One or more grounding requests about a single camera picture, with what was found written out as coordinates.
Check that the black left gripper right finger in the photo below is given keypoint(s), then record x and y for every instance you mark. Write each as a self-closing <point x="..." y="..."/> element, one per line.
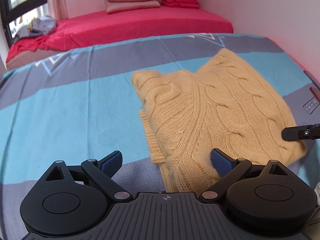
<point x="222" y="162"/>

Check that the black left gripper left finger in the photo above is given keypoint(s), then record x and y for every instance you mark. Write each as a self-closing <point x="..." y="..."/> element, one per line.
<point x="110" y="164"/>

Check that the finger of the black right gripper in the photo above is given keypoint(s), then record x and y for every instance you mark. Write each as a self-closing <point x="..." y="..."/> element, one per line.
<point x="306" y="132"/>

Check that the yellow cable knit sweater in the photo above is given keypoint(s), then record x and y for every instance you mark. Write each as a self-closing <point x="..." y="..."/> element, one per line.
<point x="225" y="104"/>

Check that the crumpled blue grey clothes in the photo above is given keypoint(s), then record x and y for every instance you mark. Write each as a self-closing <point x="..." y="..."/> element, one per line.
<point x="38" y="26"/>

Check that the blue grey striped bedsheet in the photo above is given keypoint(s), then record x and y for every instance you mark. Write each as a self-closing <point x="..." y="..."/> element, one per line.
<point x="81" y="104"/>

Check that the red bedsheet far bed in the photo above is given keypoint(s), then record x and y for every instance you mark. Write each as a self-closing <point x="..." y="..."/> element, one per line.
<point x="103" y="28"/>

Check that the lower pink pillow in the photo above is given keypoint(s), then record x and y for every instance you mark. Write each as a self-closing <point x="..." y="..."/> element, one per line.
<point x="114" y="7"/>

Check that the pink patterned curtain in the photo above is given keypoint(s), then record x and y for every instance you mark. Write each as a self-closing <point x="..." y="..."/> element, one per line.
<point x="58" y="9"/>

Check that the black framed window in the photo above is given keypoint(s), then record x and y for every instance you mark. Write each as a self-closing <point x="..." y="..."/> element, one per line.
<point x="15" y="13"/>

